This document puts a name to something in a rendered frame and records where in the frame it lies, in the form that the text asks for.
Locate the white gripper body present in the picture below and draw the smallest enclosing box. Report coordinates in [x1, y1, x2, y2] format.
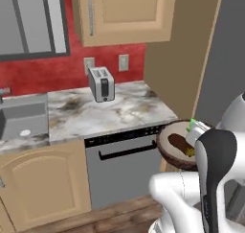
[186, 120, 212, 147]

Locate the yellow corn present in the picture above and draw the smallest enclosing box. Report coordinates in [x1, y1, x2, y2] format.
[185, 147, 196, 158]

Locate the brown sweet potato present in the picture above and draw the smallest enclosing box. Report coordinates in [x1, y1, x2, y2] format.
[167, 132, 193, 154]

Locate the brown wooden bowl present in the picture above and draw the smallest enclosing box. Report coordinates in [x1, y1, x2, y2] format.
[155, 119, 214, 172]

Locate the tan fridge side panel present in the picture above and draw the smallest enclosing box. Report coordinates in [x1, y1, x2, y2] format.
[143, 0, 226, 122]

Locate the grey fridge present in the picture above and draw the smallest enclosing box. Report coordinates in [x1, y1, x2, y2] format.
[194, 0, 245, 128]

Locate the grey dishwasher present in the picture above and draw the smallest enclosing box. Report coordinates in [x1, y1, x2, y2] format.
[83, 124, 170, 211]

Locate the silver toaster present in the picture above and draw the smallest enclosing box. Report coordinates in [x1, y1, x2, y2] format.
[87, 65, 116, 104]

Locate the tan base cupboard door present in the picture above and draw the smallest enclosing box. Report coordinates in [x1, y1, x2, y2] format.
[0, 138, 94, 233]

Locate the grey sink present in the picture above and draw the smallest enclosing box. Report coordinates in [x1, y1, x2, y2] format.
[0, 93, 50, 143]

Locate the grey framed window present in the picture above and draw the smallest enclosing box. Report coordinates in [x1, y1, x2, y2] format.
[0, 0, 72, 62]

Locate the black dishwasher handle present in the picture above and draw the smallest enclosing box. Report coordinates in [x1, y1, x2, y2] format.
[98, 140, 158, 162]

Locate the grey wall socket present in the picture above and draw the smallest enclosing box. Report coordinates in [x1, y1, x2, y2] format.
[83, 57, 96, 76]
[118, 53, 130, 73]

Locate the tan wall cupboard door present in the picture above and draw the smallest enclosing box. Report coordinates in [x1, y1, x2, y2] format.
[70, 0, 178, 48]

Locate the silver cupboard handle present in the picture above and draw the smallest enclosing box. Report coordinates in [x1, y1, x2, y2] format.
[86, 0, 96, 37]

